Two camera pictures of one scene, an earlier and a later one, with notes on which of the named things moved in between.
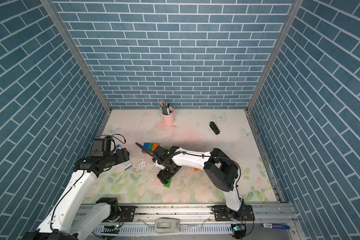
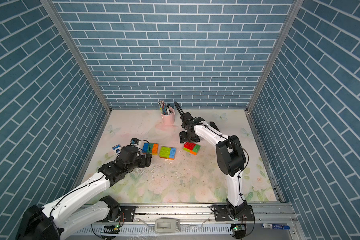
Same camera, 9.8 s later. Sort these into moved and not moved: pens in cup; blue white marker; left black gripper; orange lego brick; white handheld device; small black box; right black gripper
Moved: right black gripper; left black gripper
Not moved: small black box; blue white marker; white handheld device; orange lego brick; pens in cup
